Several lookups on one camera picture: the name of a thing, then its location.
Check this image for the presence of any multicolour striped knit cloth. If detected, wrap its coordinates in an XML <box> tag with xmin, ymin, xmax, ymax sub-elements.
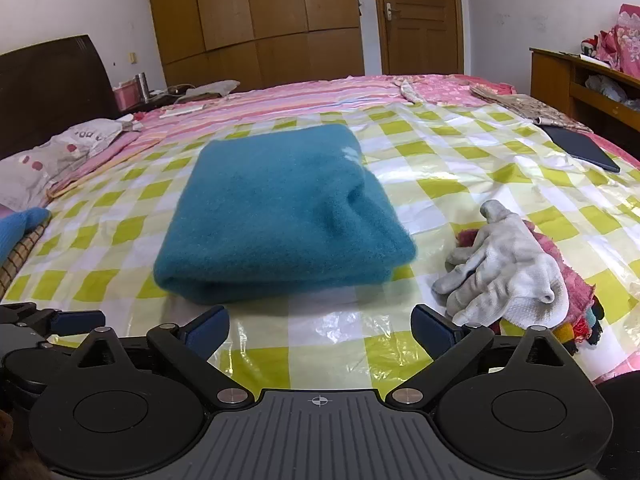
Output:
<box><xmin>550</xmin><ymin>297</ymin><xmax>607</xmax><ymax>357</ymax></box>

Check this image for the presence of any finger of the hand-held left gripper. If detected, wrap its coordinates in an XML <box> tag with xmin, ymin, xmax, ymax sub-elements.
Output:
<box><xmin>0</xmin><ymin>302</ymin><xmax>107</xmax><ymax>343</ymax></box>

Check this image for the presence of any white work glove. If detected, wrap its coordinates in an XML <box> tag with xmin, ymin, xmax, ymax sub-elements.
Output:
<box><xmin>432</xmin><ymin>200</ymin><xmax>571</xmax><ymax>332</ymax></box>

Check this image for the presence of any white plastic bag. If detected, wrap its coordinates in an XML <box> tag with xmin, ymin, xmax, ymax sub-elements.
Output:
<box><xmin>585</xmin><ymin>74</ymin><xmax>629</xmax><ymax>102</ymax></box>

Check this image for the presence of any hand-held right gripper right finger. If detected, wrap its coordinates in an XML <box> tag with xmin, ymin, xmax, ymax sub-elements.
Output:
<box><xmin>386</xmin><ymin>305</ymin><xmax>571</xmax><ymax>407</ymax></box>

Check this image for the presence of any wooden door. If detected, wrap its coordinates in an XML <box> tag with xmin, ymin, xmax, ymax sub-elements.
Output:
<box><xmin>372</xmin><ymin>0</ymin><xmax>464</xmax><ymax>77</ymax></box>

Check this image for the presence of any beige patterned cloth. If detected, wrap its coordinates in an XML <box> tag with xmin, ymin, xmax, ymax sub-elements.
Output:
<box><xmin>470</xmin><ymin>85</ymin><xmax>594</xmax><ymax>134</ymax></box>

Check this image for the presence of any brown striped folded cloth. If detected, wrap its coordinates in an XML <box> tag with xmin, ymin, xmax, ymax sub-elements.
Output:
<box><xmin>0</xmin><ymin>222</ymin><xmax>49</xmax><ymax>302</ymax></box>

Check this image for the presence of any black tablet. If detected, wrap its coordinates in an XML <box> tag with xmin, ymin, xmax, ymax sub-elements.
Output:
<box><xmin>541</xmin><ymin>125</ymin><xmax>622</xmax><ymax>175</ymax></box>

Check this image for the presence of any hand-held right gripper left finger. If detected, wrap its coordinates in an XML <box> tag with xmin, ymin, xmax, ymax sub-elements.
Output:
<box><xmin>72</xmin><ymin>305</ymin><xmax>255</xmax><ymax>409</ymax></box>

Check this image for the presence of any grey pillow with pink spots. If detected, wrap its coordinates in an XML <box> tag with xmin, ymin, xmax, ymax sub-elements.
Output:
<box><xmin>0</xmin><ymin>119</ymin><xmax>143</xmax><ymax>209</ymax></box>

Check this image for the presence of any white book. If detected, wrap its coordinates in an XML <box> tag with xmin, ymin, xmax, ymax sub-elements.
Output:
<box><xmin>160</xmin><ymin>102</ymin><xmax>207</xmax><ymax>119</ymax></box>

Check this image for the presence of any pink knit cloth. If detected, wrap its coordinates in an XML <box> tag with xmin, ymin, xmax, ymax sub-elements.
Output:
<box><xmin>452</xmin><ymin>220</ymin><xmax>599</xmax><ymax>333</ymax></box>

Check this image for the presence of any blue ribbed sweater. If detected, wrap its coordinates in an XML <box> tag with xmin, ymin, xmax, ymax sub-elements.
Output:
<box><xmin>0</xmin><ymin>207</ymin><xmax>52</xmax><ymax>267</ymax></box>

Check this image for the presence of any pink floral quilt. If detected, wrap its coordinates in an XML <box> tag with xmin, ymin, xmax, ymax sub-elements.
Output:
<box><xmin>400</xmin><ymin>74</ymin><xmax>517</xmax><ymax>109</ymax></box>

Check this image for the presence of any wooden wardrobe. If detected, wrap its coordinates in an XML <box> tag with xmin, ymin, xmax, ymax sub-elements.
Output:
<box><xmin>145</xmin><ymin>0</ymin><xmax>367</xmax><ymax>96</ymax></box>

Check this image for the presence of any pink floral bag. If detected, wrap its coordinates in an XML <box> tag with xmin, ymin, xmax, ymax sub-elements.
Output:
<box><xmin>580</xmin><ymin>4</ymin><xmax>640</xmax><ymax>81</ymax></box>

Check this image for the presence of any pink striped bedsheet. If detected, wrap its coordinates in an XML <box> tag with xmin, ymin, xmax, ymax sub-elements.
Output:
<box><xmin>47</xmin><ymin>76</ymin><xmax>416</xmax><ymax>198</ymax></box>

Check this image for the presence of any person's left forearm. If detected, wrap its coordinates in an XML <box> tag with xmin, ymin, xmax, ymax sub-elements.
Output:
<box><xmin>0</xmin><ymin>407</ymin><xmax>53</xmax><ymax>480</ymax></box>

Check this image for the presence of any pink box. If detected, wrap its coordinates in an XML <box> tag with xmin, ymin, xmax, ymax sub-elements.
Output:
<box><xmin>114</xmin><ymin>80</ymin><xmax>146</xmax><ymax>112</ymax></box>

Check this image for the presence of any teal fuzzy sweater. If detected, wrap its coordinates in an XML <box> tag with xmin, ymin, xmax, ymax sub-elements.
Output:
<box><xmin>154</xmin><ymin>124</ymin><xmax>419</xmax><ymax>306</ymax></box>

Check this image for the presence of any grey cloth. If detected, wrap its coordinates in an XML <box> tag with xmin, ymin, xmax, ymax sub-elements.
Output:
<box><xmin>182</xmin><ymin>80</ymin><xmax>242</xmax><ymax>100</ymax></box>

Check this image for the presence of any dark wooden headboard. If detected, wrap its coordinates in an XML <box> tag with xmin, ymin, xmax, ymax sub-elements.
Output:
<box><xmin>0</xmin><ymin>35</ymin><xmax>121</xmax><ymax>161</ymax></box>

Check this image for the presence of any wooden side cabinet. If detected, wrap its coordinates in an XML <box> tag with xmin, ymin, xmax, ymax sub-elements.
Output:
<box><xmin>530</xmin><ymin>47</ymin><xmax>640</xmax><ymax>150</ymax></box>

